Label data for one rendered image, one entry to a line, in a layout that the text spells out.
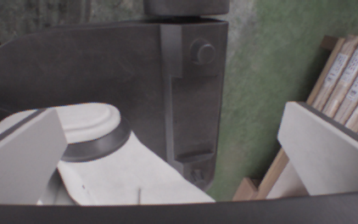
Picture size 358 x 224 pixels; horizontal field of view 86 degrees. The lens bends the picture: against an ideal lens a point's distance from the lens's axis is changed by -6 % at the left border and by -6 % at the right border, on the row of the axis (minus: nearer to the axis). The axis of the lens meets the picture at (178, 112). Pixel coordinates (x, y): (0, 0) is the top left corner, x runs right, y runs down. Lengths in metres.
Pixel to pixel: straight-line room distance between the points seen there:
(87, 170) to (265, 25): 0.65
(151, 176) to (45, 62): 0.32
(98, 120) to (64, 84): 0.16
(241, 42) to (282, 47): 0.16
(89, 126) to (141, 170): 0.11
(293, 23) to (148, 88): 0.55
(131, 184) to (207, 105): 0.29
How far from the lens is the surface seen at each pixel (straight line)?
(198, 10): 0.44
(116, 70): 0.47
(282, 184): 1.10
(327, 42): 0.91
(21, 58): 0.50
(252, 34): 0.73
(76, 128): 0.36
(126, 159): 0.34
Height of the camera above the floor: 0.62
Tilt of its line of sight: 59 degrees down
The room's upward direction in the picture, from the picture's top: 154 degrees clockwise
